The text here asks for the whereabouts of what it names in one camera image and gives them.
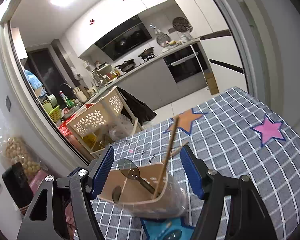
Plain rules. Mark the bag of nuts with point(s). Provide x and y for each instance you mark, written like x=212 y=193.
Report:
x=14 y=149

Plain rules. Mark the beige perforated storage cart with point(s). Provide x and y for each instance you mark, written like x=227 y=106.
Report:
x=86 y=126

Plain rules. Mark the black wok on stove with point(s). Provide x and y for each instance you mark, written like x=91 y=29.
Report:
x=127 y=66

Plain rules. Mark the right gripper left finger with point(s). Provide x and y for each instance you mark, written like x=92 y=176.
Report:
x=45 y=217

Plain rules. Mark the blue patterned chopstick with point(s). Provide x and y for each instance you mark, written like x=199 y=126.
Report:
x=165 y=229

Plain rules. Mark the white refrigerator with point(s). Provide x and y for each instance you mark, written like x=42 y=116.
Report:
x=210 y=26

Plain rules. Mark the grey checked tablecloth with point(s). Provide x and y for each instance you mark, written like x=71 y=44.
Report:
x=225 y=140

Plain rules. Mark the black pot on stove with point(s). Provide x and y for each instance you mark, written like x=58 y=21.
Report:
x=147 y=54

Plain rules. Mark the pink plastic stool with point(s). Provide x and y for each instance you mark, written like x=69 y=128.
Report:
x=37 y=180

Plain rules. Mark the black range hood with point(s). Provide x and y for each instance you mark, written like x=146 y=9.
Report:
x=124 y=38

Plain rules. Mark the black slotted spoon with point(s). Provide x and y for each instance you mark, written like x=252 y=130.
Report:
x=132 y=172

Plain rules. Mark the wooden chopstick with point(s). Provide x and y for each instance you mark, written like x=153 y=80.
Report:
x=177 y=150
x=168 y=155

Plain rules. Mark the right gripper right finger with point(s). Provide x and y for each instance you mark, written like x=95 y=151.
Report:
x=248 y=215

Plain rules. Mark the beige plastic utensil holder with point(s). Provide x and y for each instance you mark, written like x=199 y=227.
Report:
x=172 y=200

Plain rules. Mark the black built-in oven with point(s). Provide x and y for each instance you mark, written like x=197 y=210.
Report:
x=186 y=62

